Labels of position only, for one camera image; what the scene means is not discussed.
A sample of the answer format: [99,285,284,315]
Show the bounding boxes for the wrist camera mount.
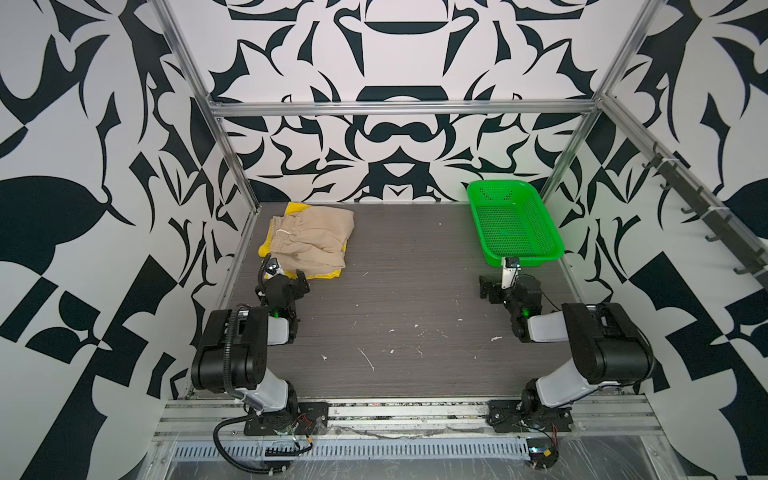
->
[501,257,521,290]
[261,254,285,281]

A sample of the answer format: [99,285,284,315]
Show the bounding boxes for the white slotted cable duct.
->
[170,436,532,462]

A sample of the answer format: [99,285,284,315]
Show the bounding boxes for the black wall hook rack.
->
[643,141,767,289]

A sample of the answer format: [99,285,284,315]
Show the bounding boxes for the small green-lit electronics board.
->
[526,438,559,471]

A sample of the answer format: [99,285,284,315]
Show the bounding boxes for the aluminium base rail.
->
[153,395,663,440]

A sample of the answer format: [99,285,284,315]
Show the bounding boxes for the beige shorts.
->
[266,204,356,278]

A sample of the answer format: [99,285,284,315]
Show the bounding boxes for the aluminium cage frame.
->
[149,0,768,397]

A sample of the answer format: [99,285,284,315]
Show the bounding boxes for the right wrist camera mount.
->
[501,257,521,290]

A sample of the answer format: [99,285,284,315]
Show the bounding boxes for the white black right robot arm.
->
[478,274,655,433]

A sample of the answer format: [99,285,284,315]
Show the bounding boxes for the yellow shorts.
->
[257,201,350,281]

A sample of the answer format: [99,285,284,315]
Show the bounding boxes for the green plastic basket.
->
[467,180,565,267]

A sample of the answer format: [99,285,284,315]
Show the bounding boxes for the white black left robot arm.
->
[191,271,310,435]

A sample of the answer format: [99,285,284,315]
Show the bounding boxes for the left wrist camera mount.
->
[261,254,285,281]

